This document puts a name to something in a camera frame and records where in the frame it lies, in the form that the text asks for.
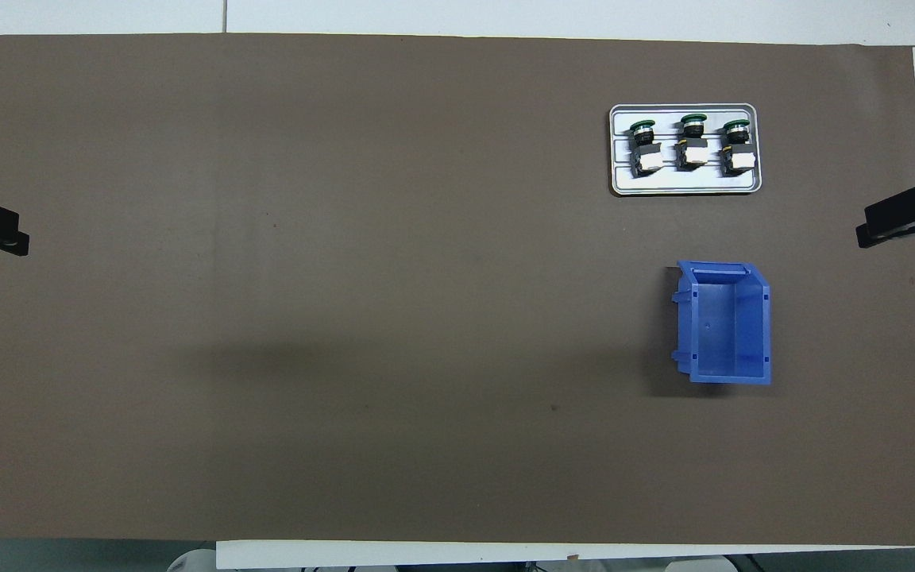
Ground brown paper table mat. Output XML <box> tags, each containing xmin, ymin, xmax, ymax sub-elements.
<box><xmin>0</xmin><ymin>33</ymin><xmax>915</xmax><ymax>547</ymax></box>

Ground blue plastic bin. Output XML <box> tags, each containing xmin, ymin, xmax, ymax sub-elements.
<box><xmin>670</xmin><ymin>260</ymin><xmax>773</xmax><ymax>386</ymax></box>

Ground green push button switch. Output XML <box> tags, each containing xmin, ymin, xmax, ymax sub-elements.
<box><xmin>676</xmin><ymin>114</ymin><xmax>710</xmax><ymax>171</ymax></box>
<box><xmin>720</xmin><ymin>118</ymin><xmax>758</xmax><ymax>176</ymax></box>
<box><xmin>631</xmin><ymin>118</ymin><xmax>665</xmax><ymax>177</ymax></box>

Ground silver metal tray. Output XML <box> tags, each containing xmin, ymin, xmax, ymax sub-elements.
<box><xmin>608</xmin><ymin>103</ymin><xmax>763</xmax><ymax>196</ymax></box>

